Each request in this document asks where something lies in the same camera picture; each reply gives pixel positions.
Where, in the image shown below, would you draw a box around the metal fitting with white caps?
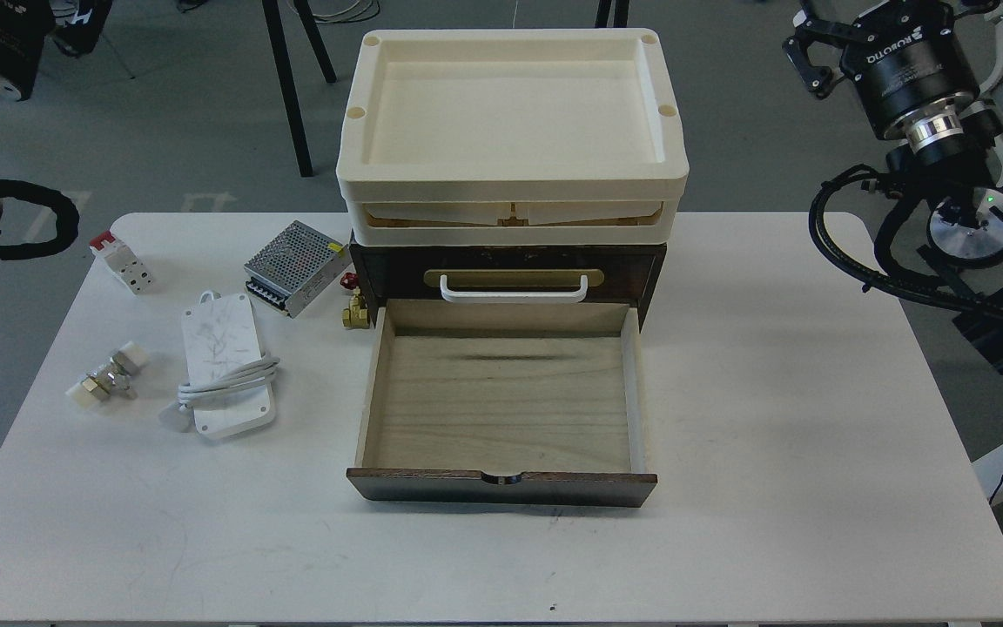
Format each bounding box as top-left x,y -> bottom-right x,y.
64,341 -> 150,409

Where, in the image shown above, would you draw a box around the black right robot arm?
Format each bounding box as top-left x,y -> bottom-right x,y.
783,1 -> 1003,376

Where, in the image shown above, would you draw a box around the cream plastic tray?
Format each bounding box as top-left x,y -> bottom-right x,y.
337,28 -> 690,247

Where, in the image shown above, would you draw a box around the white power strip with cable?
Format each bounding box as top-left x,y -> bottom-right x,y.
158,291 -> 279,440

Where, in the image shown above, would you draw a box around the red white circuit breaker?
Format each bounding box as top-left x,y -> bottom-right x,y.
89,230 -> 154,293

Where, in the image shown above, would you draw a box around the brass valve red handle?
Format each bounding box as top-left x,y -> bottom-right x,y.
340,273 -> 373,329

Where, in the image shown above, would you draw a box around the white drawer handle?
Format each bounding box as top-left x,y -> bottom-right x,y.
439,274 -> 589,303

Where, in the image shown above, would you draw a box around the open wooden drawer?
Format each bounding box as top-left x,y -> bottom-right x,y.
346,300 -> 658,508

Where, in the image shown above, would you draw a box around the black chair legs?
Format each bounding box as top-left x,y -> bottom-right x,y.
261,0 -> 338,179

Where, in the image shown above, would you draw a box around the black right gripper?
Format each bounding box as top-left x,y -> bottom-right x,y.
783,1 -> 1003,145

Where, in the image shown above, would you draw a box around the dark wooden cabinet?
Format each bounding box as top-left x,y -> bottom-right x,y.
349,239 -> 668,317

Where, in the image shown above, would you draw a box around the metal mesh power supply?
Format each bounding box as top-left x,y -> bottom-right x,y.
244,219 -> 351,318

